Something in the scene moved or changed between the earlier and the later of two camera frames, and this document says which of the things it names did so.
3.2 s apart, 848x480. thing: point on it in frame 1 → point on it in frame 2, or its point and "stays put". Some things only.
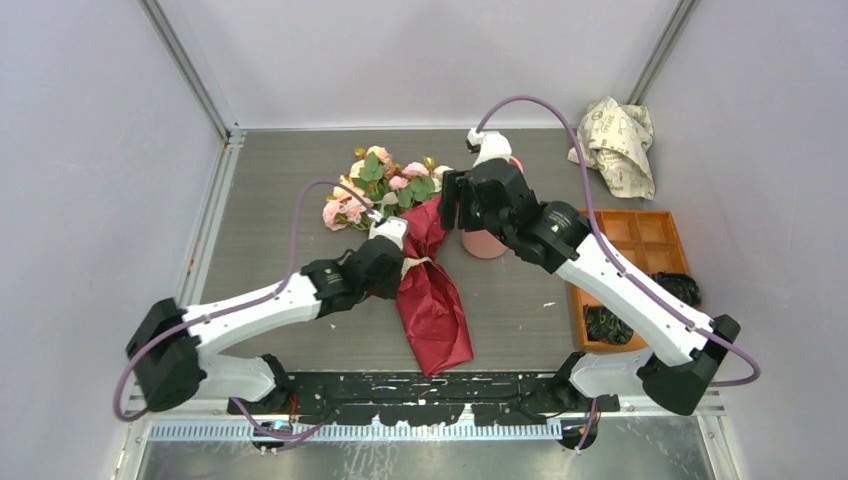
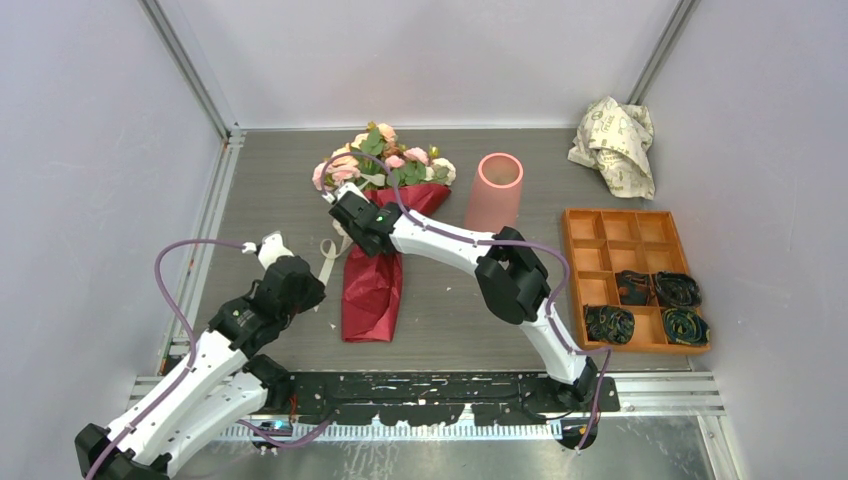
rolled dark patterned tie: (683, 288) stays put
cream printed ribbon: (407, 263) → (330, 250)
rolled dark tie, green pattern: (603, 325) stays put
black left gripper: (389, 290) → (315, 293)
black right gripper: (455, 188) → (357, 238)
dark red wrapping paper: (429, 305) → (372, 284)
